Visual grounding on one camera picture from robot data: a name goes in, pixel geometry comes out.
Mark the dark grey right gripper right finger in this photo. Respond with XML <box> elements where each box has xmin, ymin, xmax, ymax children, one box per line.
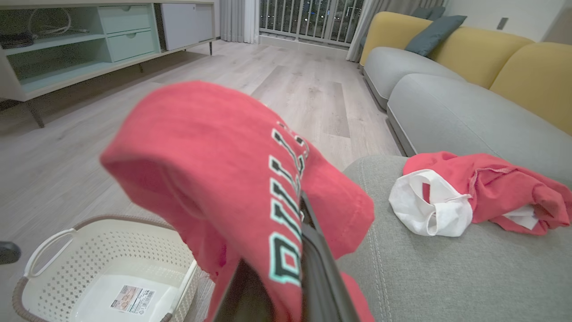
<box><xmin>299</xmin><ymin>191</ymin><xmax>361</xmax><ymax>322</ymax></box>

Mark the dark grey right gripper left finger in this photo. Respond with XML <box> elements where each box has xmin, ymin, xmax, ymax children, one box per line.
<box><xmin>213</xmin><ymin>258</ymin><xmax>289</xmax><ymax>322</ymax></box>

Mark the red lettered shirt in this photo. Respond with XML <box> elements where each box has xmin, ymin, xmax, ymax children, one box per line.
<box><xmin>100</xmin><ymin>80</ymin><xmax>376</xmax><ymax>322</ymax></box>

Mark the red and white garment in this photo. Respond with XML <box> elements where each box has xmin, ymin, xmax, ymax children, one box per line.
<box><xmin>388</xmin><ymin>151</ymin><xmax>572</xmax><ymax>237</ymax></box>

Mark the grey fabric sofa seat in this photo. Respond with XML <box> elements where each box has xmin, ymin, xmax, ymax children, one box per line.
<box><xmin>336</xmin><ymin>154</ymin><xmax>572</xmax><ymax>322</ymax></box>
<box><xmin>362</xmin><ymin>47</ymin><xmax>465</xmax><ymax>111</ymax></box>
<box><xmin>386</xmin><ymin>73</ymin><xmax>572</xmax><ymax>188</ymax></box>

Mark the yellow sofa backrest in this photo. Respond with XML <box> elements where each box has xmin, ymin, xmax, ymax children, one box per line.
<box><xmin>359</xmin><ymin>11</ymin><xmax>433</xmax><ymax>67</ymax></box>
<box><xmin>489</xmin><ymin>42</ymin><xmax>572</xmax><ymax>136</ymax></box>
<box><xmin>428</xmin><ymin>26</ymin><xmax>535</xmax><ymax>89</ymax></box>

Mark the paper label sticker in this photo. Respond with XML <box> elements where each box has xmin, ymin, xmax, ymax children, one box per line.
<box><xmin>110</xmin><ymin>284</ymin><xmax>156</xmax><ymax>314</ymax></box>

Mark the cream perforated laundry basket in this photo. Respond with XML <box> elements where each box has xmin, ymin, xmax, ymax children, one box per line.
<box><xmin>12</xmin><ymin>214</ymin><xmax>202</xmax><ymax>322</ymax></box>

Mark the dark round robot part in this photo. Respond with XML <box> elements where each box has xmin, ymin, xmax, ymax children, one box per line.
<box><xmin>0</xmin><ymin>241</ymin><xmax>22</xmax><ymax>265</ymax></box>

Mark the white balcony railing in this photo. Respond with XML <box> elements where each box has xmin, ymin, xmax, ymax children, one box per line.
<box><xmin>259</xmin><ymin>0</ymin><xmax>365</xmax><ymax>47</ymax></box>

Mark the large blue-grey cushion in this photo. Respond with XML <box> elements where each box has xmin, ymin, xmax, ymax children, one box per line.
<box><xmin>404</xmin><ymin>15</ymin><xmax>468</xmax><ymax>57</ymax></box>

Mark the white sheer curtain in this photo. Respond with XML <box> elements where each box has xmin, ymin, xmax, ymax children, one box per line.
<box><xmin>219</xmin><ymin>0</ymin><xmax>261</xmax><ymax>44</ymax></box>

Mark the mint green drawer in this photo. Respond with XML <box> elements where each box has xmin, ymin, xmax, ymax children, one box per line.
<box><xmin>106</xmin><ymin>30</ymin><xmax>158</xmax><ymax>63</ymax></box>
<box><xmin>97</xmin><ymin>4</ymin><xmax>154</xmax><ymax>35</ymax></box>

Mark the white cabinet door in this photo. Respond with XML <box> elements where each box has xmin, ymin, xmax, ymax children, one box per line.
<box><xmin>160</xmin><ymin>3</ymin><xmax>215</xmax><ymax>51</ymax></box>

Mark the small blue-grey cushion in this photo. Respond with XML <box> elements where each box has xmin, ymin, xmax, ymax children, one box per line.
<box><xmin>410</xmin><ymin>6</ymin><xmax>447</xmax><ymax>21</ymax></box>

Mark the white and mint TV cabinet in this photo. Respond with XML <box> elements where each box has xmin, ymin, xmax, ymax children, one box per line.
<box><xmin>0</xmin><ymin>0</ymin><xmax>216</xmax><ymax>129</ymax></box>

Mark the black flat device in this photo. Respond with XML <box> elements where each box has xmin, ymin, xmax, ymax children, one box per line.
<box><xmin>0</xmin><ymin>32</ymin><xmax>35</xmax><ymax>50</ymax></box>

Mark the white coiled cable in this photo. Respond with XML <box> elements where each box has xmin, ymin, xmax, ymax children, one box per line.
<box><xmin>28</xmin><ymin>8</ymin><xmax>89</xmax><ymax>37</ymax></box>

